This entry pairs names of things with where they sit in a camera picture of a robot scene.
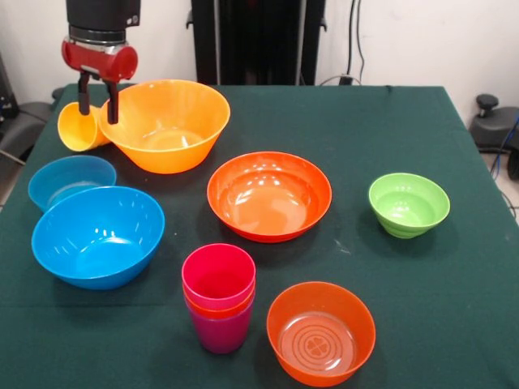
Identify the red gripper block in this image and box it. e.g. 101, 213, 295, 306
61, 38, 139, 126

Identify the yellow plastic cup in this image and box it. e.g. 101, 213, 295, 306
57, 101, 111, 152

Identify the large orange plastic bowl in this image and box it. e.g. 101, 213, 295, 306
98, 79, 232, 176

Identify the magenta-red plastic cup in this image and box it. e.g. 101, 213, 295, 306
181, 243, 257, 311

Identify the orange-red plastic cup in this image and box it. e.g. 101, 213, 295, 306
182, 283, 256, 319

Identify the black rounded floor base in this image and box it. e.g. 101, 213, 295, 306
469, 94, 519, 182
0, 100, 54, 161

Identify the small blue plastic bowl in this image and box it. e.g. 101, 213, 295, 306
27, 155, 118, 213

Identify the large blue plastic bowl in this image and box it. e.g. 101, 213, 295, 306
31, 186, 166, 291

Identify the wide orange-red shallow bowl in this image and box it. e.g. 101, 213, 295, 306
206, 151, 333, 244

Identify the purple plastic cup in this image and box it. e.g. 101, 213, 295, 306
185, 297, 255, 355

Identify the small orange-red ringed bowl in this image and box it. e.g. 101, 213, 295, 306
266, 281, 377, 388

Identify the green plastic bowl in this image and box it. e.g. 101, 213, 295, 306
367, 172, 452, 240

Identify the dark green table cloth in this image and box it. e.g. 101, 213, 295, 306
0, 83, 519, 389

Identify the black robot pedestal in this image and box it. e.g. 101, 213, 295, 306
186, 0, 329, 87

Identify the black wall cable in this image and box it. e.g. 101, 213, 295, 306
346, 0, 366, 84

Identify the blue cable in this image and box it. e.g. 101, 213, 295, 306
490, 117, 519, 179

